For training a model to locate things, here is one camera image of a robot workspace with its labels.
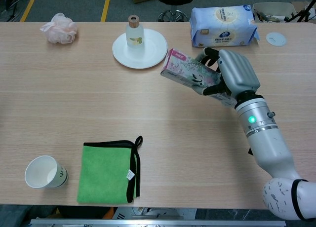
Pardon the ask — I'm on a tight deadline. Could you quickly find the floral rectangular box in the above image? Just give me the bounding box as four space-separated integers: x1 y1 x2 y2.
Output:
160 48 237 108

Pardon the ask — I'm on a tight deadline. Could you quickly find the white open bin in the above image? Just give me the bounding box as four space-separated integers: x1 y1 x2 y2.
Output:
252 2 297 23

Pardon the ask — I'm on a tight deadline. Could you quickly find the frosted bottle with wooden cap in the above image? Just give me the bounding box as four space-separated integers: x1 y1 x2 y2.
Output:
125 14 145 48

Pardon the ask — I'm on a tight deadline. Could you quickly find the blue tissue pack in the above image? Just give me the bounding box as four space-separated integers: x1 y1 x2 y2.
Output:
189 4 261 48

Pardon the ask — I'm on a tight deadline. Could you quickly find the white round lid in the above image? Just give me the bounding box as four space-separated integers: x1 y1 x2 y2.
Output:
266 32 287 47

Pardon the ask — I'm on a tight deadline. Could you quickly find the white round plate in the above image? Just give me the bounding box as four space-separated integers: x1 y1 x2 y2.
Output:
112 28 168 70

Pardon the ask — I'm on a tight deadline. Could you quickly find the black tripod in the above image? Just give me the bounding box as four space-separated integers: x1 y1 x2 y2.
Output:
285 0 316 23

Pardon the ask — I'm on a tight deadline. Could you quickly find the green microfiber cloth black trim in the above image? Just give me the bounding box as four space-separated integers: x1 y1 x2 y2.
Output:
77 135 144 205

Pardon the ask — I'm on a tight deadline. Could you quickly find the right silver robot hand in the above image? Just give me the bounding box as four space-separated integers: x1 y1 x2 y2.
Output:
196 47 261 97

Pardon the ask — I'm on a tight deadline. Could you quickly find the pink bath pouf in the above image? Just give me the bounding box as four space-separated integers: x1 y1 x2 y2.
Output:
39 12 78 44

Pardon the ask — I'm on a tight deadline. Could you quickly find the white paper cup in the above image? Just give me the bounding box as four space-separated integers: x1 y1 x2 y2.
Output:
24 155 69 189

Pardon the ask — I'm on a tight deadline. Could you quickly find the aluminium profile rail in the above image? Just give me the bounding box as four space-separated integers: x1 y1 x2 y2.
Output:
29 219 286 227

